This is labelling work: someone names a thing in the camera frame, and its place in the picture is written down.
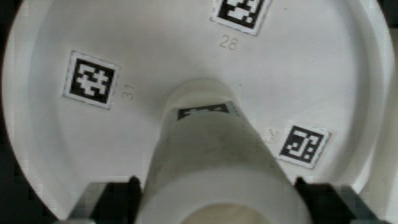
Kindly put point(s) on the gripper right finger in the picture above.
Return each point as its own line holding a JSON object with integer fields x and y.
{"x": 335, "y": 204}

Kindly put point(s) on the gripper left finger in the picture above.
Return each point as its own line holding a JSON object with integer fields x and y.
{"x": 108, "y": 204}

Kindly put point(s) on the white cylindrical table leg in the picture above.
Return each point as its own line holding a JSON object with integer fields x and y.
{"x": 216, "y": 182}

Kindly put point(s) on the white round table top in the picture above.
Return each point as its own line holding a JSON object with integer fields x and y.
{"x": 102, "y": 54}

